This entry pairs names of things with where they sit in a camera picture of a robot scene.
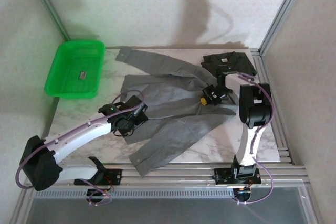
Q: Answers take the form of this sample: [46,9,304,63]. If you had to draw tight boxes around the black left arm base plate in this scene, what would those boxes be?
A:
[73,168,123,186]

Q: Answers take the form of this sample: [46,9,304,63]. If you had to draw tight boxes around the folded dark charcoal shirt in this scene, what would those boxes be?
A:
[201,51,258,77]

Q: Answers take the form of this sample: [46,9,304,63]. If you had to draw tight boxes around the aluminium side rail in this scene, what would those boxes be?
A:
[250,48,293,166]

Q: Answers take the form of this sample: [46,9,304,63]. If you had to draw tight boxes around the aluminium right frame post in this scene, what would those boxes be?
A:
[258,0,312,54]

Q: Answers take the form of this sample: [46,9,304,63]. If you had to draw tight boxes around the green plastic basket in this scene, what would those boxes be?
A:
[44,40,106,100]

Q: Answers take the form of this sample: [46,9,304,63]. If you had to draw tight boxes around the aluminium frame rails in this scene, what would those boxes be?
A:
[25,163,308,189]

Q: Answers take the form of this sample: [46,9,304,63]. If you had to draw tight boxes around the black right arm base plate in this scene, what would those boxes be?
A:
[213,167,261,186]

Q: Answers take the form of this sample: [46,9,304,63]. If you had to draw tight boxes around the clear acrylic panel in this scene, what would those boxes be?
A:
[26,197,316,224]

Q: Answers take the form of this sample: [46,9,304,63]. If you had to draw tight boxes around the aluminium frame post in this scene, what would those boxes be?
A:
[25,0,71,41]
[258,0,312,54]

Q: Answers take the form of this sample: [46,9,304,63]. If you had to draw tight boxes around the black controller board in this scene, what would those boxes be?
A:
[86,188,111,207]
[233,187,253,206]

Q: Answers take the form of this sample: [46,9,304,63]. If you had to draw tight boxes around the aluminium left frame post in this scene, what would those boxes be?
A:
[25,0,71,41]

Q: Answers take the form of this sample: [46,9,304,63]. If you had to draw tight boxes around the slotted grey cable duct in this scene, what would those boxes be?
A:
[34,188,235,199]

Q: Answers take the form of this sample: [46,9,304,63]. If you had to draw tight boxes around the grey long sleeve shirt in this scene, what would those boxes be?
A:
[115,46,237,177]

